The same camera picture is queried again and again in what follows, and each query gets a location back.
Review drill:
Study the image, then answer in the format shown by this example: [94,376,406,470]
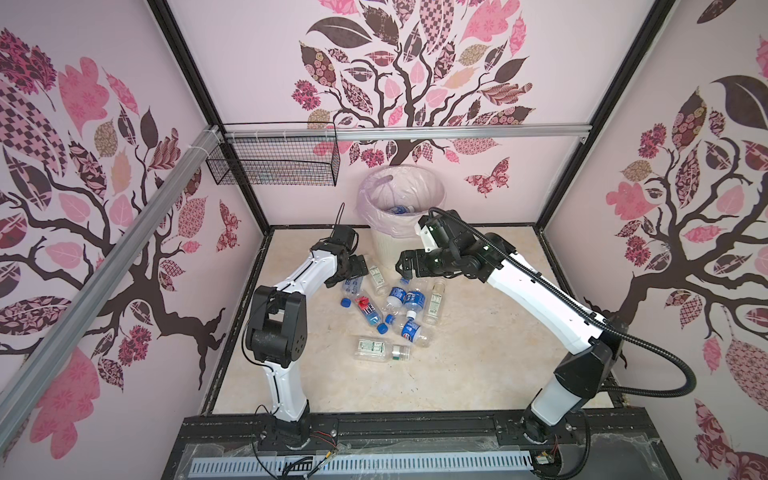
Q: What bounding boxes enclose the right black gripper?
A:
[392,250,456,281]

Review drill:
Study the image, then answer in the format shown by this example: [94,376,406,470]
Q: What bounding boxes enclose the back aluminium frame rail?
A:
[225,123,592,141]

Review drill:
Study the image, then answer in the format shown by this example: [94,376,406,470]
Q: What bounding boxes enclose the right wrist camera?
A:
[416,210,476,252]

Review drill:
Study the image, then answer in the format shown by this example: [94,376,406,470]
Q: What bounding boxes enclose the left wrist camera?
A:
[330,225,359,250]

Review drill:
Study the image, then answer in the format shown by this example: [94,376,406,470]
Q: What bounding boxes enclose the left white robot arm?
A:
[242,238,368,445]

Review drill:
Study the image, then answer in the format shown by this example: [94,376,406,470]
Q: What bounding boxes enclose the green label clear bottle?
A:
[368,264,388,296]
[353,336,412,363]
[424,279,446,325]

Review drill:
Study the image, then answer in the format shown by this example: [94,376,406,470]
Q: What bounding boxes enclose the black wire mesh basket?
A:
[206,120,341,187]

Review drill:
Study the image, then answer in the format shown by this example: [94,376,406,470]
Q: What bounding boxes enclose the right black corrugated cable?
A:
[428,207,697,398]

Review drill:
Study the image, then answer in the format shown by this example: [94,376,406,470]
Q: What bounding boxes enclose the white ribbed trash bin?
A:
[372,230,422,271]

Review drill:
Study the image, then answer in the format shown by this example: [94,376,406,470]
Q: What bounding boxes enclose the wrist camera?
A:
[330,225,359,250]
[416,210,476,252]

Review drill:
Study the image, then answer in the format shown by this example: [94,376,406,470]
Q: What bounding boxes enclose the Fiji red flower bottle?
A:
[340,293,388,335]

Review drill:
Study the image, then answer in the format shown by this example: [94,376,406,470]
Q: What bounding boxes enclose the aluminium frame rail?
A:
[225,123,592,141]
[0,125,223,445]

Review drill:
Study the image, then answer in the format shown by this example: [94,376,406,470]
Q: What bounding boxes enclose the white slotted cable duct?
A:
[186,451,533,479]

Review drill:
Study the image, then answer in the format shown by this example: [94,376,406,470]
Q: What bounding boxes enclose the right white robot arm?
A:
[395,233,618,444]

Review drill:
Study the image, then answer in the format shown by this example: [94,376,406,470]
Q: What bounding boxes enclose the Pepsi blue label bottle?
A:
[388,314,434,348]

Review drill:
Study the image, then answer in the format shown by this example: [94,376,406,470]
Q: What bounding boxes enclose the left aluminium frame rail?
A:
[0,125,223,445]

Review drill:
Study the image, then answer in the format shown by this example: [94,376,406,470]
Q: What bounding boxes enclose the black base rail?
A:
[173,408,658,451]

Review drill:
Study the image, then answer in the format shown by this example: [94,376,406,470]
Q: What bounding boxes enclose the blue label white cap bottle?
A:
[403,288,426,320]

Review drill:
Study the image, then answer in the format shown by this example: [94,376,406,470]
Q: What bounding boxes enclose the soda water blue label bottle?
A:
[341,277,364,299]

